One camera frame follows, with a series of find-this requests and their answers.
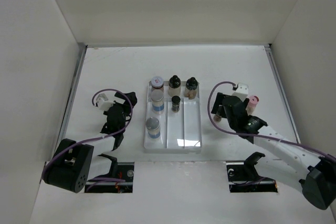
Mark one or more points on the black-top brown powder bottle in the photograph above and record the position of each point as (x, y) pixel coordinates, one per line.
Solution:
(191, 88)

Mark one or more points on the black-cap red-label spice bottle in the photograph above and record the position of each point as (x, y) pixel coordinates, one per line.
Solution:
(218, 116)

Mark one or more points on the blue-label white bead jar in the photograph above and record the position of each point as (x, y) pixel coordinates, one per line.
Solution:
(153, 127)

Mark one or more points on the blue-label silver-lid jar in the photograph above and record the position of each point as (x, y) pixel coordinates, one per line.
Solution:
(157, 99)

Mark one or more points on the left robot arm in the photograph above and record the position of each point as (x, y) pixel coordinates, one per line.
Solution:
(81, 165)

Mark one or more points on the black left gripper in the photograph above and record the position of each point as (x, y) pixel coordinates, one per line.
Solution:
(126, 105)

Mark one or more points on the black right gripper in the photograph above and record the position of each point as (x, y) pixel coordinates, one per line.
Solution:
(218, 102)

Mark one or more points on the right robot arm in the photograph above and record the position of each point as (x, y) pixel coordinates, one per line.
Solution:
(309, 171)

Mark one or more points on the pink-lid jar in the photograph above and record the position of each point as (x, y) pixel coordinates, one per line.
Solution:
(253, 101)

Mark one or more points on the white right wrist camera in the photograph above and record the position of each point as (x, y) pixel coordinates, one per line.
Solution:
(241, 91)

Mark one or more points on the red-label white-lid jar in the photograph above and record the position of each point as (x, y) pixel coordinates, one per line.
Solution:
(157, 83)

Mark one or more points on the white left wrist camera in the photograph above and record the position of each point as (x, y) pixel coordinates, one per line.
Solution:
(103, 103)

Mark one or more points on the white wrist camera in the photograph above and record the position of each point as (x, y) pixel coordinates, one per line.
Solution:
(241, 91)
(103, 103)

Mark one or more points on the black-top white powder bottle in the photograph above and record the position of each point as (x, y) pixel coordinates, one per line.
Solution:
(174, 86)

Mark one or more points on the white plastic organizer tray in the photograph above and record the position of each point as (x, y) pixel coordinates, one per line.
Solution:
(180, 132)

